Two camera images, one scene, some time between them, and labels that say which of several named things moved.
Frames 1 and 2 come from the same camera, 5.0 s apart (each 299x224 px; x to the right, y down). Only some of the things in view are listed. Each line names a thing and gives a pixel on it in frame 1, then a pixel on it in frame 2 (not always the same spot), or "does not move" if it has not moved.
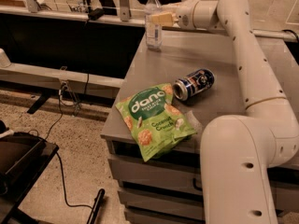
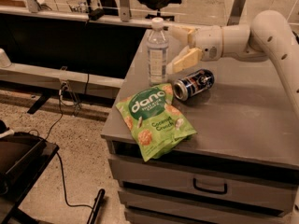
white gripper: x=184 y=16 -> x=207 y=43
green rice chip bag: x=156 y=126 does not move
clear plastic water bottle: x=153 y=21 -> x=158 y=49
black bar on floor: x=95 y=207 does not move
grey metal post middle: x=124 y=3 does not move
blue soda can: x=193 y=83 does not move
